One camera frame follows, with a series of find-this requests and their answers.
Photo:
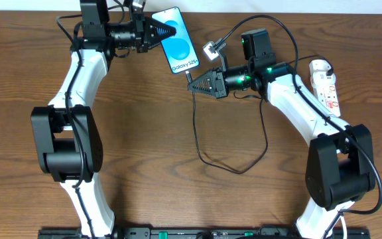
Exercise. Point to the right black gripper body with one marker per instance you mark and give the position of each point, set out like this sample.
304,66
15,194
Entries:
219,83

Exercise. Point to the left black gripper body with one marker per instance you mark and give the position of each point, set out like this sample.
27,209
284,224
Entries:
140,35

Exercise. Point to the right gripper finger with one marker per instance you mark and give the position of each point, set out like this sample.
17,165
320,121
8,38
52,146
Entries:
223,58
205,84

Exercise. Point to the blue Samsung Galaxy smartphone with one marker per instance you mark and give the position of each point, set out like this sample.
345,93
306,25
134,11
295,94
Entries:
179,50

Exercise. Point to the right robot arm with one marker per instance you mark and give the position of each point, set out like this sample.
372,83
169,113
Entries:
340,167

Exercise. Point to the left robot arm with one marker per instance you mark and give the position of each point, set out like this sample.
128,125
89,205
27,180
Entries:
67,140

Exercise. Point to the white USB charger plug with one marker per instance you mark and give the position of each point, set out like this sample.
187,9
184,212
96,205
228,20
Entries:
320,65

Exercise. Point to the white power strip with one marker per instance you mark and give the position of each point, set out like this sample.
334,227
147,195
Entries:
324,89

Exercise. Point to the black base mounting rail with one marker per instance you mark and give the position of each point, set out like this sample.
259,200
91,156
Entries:
147,233

